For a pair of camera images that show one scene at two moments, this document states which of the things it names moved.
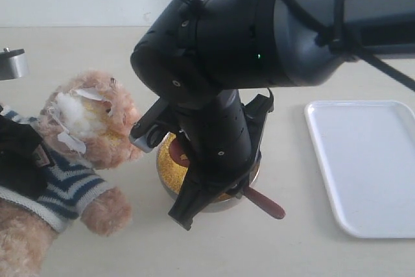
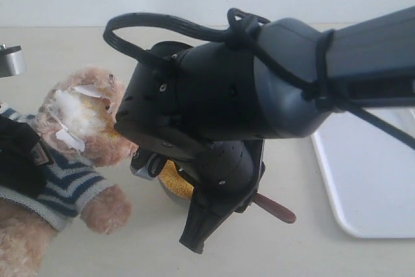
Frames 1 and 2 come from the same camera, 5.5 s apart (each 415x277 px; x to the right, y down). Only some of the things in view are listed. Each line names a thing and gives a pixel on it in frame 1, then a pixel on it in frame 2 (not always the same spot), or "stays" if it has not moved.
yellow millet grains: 174,174 stays
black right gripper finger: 239,189 → 205,217
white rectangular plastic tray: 367,150 stays
